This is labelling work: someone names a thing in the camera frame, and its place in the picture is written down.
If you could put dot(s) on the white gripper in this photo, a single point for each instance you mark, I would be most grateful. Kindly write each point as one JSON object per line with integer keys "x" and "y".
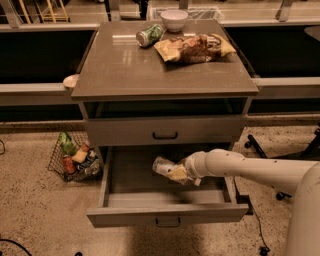
{"x": 191, "y": 167}

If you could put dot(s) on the green soda can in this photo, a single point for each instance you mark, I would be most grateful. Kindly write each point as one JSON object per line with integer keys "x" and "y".
{"x": 149, "y": 35}

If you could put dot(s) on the green snack bag in basket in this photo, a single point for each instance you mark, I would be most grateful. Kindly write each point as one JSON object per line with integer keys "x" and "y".
{"x": 66, "y": 144}

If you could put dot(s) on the round tan disc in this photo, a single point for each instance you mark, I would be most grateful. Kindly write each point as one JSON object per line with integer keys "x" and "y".
{"x": 71, "y": 81}

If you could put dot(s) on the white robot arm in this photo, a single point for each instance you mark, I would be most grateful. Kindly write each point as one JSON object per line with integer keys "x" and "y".
{"x": 304, "y": 228}

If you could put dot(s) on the open grey drawer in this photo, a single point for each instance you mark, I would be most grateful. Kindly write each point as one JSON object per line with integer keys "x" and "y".
{"x": 133, "y": 194}

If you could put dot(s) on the brown chip bag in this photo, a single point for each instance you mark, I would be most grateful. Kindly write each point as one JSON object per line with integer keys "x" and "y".
{"x": 200, "y": 48}

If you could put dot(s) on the black wheeled stand base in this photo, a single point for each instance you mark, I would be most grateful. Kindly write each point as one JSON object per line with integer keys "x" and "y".
{"x": 256, "y": 146}

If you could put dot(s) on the black wire basket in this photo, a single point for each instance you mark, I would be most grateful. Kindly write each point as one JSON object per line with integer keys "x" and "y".
{"x": 88, "y": 170}

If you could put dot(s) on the white bowl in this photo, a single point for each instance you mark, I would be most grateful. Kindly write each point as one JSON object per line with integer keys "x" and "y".
{"x": 174, "y": 20}

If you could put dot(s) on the closed grey drawer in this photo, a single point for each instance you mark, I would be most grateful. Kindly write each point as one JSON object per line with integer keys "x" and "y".
{"x": 164, "y": 130}

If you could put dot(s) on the yellow item in basket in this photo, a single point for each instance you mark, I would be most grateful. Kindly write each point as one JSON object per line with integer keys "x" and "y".
{"x": 80, "y": 156}

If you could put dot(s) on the clear plastic bin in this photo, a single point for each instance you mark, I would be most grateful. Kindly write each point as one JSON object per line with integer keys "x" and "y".
{"x": 210, "y": 13}

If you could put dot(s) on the clear plastic water bottle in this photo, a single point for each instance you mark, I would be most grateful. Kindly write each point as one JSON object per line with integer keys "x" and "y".
{"x": 162, "y": 166}

